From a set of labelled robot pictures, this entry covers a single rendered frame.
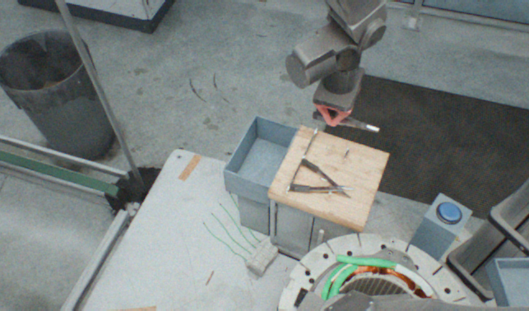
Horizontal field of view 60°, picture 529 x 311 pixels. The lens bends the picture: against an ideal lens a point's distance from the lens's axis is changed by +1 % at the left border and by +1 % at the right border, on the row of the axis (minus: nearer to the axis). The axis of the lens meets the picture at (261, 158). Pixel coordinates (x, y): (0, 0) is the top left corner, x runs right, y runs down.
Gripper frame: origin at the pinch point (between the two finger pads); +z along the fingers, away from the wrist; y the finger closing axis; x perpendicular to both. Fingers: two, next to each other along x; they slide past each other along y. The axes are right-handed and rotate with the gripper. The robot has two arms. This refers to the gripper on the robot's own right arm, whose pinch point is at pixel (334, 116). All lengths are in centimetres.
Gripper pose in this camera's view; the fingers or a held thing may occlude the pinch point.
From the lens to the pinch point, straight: 88.3
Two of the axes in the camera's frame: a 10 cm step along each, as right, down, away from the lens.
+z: 0.3, 5.8, 8.2
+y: -3.9, 7.6, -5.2
